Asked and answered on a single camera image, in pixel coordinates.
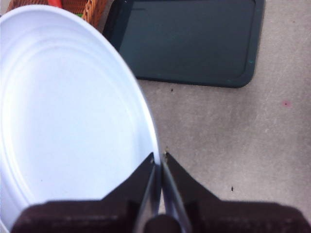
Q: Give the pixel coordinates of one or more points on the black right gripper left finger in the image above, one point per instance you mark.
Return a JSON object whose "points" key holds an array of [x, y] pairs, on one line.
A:
{"points": [[97, 218]]}

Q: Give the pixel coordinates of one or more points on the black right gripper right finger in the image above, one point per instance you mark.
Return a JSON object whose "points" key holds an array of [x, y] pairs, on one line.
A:
{"points": [[230, 218]]}

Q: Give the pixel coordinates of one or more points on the blue round plate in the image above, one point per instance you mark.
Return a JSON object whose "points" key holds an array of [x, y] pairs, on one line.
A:
{"points": [[73, 97]]}

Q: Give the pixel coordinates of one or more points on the black rectangular tray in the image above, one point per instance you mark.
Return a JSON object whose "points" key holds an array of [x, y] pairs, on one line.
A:
{"points": [[184, 41]]}

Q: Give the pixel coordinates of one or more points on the brown wicker basket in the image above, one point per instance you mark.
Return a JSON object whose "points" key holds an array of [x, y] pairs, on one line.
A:
{"points": [[95, 12]]}

